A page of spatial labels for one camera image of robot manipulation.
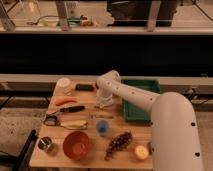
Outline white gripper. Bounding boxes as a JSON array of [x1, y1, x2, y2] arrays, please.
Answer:
[[96, 92, 113, 104]]

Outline grey towel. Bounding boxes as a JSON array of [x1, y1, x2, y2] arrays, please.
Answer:
[[95, 103, 113, 109]]

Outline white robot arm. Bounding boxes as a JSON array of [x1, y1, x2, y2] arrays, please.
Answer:
[[96, 70, 204, 171]]

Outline small wooden fork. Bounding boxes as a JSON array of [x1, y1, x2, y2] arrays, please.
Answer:
[[90, 114, 114, 119]]

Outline black rectangular block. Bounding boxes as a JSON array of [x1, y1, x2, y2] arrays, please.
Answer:
[[75, 84, 94, 91]]

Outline blue plastic cup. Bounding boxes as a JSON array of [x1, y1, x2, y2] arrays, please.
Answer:
[[96, 120, 109, 136]]

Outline green plastic tray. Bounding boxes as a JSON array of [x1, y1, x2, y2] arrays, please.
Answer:
[[122, 79, 161, 123]]

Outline orange carrot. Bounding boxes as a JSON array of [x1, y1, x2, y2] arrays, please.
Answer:
[[54, 98, 77, 106]]

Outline white lidded jar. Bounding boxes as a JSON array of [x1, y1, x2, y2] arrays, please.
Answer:
[[56, 77, 71, 95]]

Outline yellow banana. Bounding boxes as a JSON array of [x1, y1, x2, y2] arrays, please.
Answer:
[[61, 120, 87, 130]]

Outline wooden table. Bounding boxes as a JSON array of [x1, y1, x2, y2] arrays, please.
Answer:
[[30, 82, 153, 171]]

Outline bunch of dark grapes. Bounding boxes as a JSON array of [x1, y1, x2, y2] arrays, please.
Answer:
[[104, 132, 133, 161]]

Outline orange bowl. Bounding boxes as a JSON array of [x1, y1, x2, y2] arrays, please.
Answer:
[[63, 131, 90, 161]]

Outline yellow orange fruit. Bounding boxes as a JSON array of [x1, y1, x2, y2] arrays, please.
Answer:
[[134, 145, 149, 161]]

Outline metal can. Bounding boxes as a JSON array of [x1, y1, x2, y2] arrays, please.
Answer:
[[38, 136, 53, 153]]

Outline black handled knife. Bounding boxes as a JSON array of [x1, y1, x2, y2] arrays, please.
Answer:
[[48, 105, 85, 115]]

